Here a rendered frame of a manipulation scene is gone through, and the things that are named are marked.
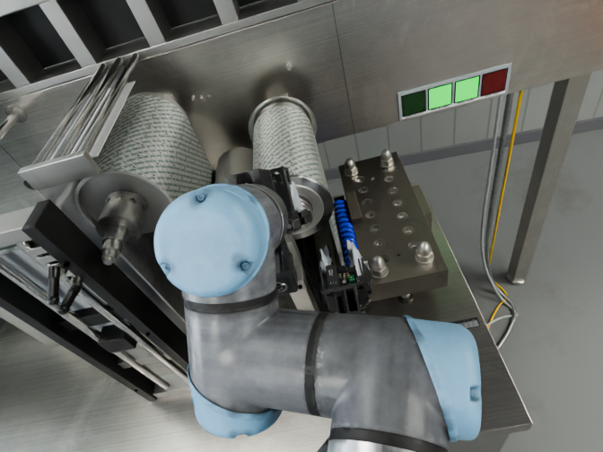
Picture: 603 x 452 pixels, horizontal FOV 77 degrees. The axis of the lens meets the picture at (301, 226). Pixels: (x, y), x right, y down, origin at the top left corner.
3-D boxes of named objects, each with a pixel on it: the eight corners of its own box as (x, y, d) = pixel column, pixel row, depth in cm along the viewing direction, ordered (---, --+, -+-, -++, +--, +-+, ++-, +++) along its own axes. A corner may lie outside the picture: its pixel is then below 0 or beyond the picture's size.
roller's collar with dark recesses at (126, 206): (111, 249, 60) (85, 221, 56) (121, 222, 64) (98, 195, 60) (148, 240, 59) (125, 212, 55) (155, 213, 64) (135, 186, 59)
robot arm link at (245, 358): (308, 465, 26) (301, 311, 25) (170, 437, 30) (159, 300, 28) (335, 401, 33) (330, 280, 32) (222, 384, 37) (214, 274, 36)
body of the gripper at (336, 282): (360, 255, 65) (375, 316, 57) (366, 282, 71) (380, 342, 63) (317, 264, 66) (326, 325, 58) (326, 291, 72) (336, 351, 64)
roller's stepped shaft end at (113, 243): (104, 271, 55) (90, 257, 52) (115, 240, 59) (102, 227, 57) (124, 266, 54) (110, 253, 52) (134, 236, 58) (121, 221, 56)
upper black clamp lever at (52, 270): (52, 307, 48) (43, 306, 47) (54, 269, 50) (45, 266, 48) (62, 305, 48) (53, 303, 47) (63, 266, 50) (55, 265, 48)
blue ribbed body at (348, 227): (347, 274, 82) (345, 265, 79) (334, 207, 96) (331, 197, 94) (363, 271, 81) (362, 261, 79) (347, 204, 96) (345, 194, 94)
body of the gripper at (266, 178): (291, 167, 51) (276, 163, 39) (306, 229, 52) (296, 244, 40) (237, 180, 52) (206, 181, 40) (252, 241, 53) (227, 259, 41)
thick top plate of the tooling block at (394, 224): (371, 301, 80) (367, 285, 76) (342, 182, 108) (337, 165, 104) (447, 286, 78) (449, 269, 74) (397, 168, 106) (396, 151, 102)
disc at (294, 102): (260, 164, 88) (238, 108, 77) (260, 163, 88) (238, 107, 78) (323, 148, 86) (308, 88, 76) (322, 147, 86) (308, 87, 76)
